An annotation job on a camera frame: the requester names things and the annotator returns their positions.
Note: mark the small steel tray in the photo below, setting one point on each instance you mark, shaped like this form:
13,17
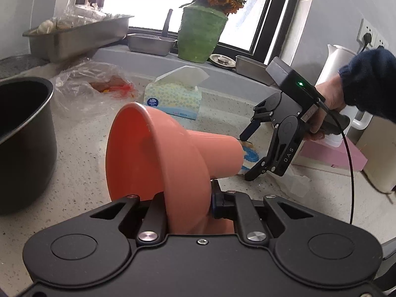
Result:
250,68
148,45

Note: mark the pink lidded box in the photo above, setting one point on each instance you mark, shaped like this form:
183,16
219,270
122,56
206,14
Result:
337,157

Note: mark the crumpled white tissue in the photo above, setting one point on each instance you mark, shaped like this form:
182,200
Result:
292,185

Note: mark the black window frame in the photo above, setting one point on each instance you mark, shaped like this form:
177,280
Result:
278,15

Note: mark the large steel tray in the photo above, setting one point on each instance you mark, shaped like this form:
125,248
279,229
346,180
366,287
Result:
71,41

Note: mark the green ceramic vase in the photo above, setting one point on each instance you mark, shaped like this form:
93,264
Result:
199,34

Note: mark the person's right hand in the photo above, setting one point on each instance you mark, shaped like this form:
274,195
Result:
331,92

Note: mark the white electric kettle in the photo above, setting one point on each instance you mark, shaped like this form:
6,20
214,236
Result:
335,62

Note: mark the blue and white sponge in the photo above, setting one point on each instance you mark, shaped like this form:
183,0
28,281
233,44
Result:
250,154

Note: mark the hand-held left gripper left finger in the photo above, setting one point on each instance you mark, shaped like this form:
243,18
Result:
154,213

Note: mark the clear plastic wrapped dish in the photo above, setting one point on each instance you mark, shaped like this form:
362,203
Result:
86,12

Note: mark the patterned tissue pack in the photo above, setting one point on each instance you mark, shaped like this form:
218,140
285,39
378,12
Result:
173,99

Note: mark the black cooking pot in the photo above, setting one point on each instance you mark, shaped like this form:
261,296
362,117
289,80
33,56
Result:
21,148

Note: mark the salmon pink footed bowl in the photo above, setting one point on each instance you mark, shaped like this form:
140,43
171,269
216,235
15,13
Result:
173,167

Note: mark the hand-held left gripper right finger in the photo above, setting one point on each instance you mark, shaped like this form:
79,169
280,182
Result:
214,206

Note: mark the garlic bulb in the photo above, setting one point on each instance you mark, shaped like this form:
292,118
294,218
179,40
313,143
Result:
46,27

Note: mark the black power plug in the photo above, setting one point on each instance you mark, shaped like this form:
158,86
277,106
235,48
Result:
366,37

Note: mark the white wall outlet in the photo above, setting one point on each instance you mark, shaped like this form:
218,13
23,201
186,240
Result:
376,35

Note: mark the clear plastic bag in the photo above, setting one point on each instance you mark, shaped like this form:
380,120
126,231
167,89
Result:
77,92

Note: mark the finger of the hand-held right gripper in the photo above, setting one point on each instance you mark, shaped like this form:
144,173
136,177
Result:
263,165
248,132

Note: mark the steel drain lid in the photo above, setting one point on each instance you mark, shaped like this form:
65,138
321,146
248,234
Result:
222,60

